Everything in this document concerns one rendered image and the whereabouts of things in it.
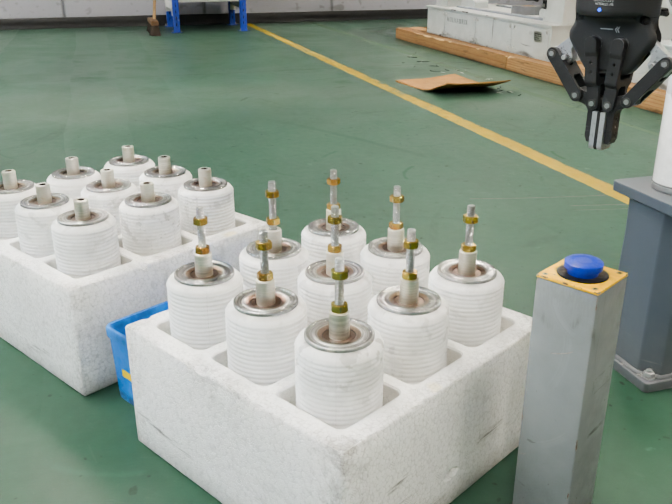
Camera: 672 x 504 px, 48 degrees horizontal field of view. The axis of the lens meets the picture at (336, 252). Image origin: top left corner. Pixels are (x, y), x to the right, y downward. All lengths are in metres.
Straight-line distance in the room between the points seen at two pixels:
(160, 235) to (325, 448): 0.59
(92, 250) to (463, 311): 0.56
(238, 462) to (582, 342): 0.41
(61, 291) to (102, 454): 0.25
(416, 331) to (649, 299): 0.48
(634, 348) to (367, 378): 0.59
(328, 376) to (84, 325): 0.50
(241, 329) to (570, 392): 0.37
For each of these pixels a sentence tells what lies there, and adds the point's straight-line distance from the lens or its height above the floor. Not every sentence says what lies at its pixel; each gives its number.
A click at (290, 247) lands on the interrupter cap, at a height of 0.25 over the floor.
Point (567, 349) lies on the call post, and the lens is 0.84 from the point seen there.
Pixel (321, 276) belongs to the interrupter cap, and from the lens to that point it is 0.94.
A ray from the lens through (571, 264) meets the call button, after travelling 0.82.
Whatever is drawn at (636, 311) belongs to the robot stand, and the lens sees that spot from 1.26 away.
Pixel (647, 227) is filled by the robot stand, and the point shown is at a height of 0.25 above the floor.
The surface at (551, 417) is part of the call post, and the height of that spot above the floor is 0.15.
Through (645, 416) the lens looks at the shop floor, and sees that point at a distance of 1.21.
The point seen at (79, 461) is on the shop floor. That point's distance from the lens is 1.10.
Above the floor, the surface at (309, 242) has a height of 0.24.
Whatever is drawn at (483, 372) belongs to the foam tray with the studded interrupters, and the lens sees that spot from 0.93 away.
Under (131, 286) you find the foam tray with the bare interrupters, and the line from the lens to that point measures 1.20.
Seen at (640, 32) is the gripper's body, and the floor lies 0.56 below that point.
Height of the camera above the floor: 0.63
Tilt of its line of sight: 22 degrees down
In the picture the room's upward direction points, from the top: straight up
